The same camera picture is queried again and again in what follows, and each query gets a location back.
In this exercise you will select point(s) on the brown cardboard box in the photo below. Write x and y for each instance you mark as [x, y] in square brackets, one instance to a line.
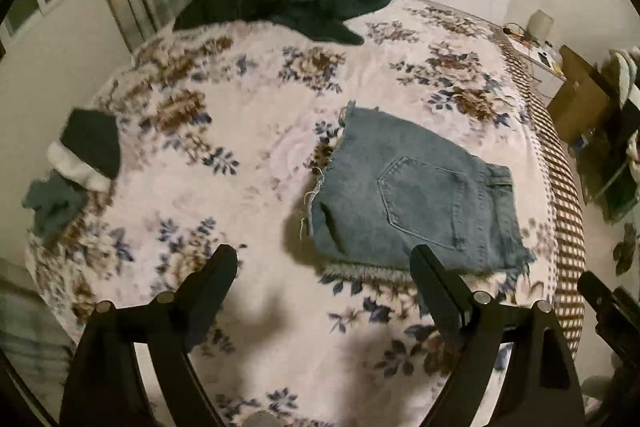
[580, 94]

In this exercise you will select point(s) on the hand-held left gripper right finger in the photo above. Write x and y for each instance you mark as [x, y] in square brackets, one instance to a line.
[436, 287]

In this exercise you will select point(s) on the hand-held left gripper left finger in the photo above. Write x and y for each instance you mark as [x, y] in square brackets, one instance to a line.
[216, 274]

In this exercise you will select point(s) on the blue denim shorts pants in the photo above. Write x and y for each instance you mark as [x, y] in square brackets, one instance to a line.
[406, 189]

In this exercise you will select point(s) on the checkered bed cover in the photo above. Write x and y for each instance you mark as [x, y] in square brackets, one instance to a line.
[557, 187]

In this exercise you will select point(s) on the floral fleece blanket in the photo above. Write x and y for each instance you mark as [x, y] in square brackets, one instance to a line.
[280, 207]

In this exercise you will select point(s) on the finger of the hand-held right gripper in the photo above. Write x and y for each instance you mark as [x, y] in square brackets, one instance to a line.
[607, 312]

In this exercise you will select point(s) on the dark green and white garment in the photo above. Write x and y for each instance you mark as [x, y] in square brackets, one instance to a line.
[90, 147]

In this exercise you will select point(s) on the glass side table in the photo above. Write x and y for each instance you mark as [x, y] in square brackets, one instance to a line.
[607, 172]

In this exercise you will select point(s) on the grey-green cloth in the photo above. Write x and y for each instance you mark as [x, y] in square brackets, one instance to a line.
[52, 204]

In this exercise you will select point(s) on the white nightstand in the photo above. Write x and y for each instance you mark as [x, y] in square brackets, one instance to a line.
[542, 62]

